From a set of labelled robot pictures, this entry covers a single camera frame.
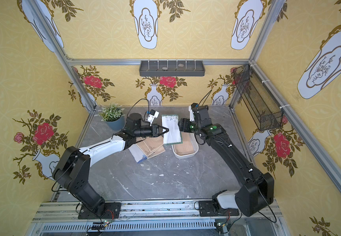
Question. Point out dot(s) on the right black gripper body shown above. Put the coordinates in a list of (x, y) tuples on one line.
[(184, 125)]

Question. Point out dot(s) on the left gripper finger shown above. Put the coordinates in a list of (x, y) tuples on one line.
[(162, 129), (163, 133)]

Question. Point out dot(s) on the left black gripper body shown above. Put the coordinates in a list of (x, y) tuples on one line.
[(155, 130)]

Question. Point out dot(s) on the white oval storage box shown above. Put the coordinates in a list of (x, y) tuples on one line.
[(196, 148)]

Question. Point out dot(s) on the blue floral stationery paper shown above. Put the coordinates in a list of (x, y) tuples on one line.
[(137, 153)]

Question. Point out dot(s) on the pink lined stationery paper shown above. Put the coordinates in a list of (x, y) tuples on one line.
[(184, 149)]

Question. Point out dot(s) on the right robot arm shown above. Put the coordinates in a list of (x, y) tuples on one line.
[(256, 188)]

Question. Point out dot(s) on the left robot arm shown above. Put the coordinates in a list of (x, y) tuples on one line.
[(73, 168)]

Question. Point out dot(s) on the potted green plant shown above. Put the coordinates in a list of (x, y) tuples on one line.
[(113, 116)]

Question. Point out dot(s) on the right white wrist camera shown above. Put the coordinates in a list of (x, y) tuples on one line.
[(191, 112)]

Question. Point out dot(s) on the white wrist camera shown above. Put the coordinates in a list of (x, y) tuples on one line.
[(191, 112), (151, 116)]

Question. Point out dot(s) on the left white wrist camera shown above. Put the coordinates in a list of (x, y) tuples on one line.
[(151, 116)]

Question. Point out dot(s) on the grey wall shelf tray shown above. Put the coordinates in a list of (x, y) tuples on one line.
[(173, 68)]

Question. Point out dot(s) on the black wire mesh basket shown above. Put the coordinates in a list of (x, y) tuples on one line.
[(263, 108)]

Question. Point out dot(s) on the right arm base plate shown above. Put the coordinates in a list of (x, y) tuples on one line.
[(209, 209)]

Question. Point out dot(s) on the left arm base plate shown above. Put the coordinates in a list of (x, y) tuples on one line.
[(107, 210)]

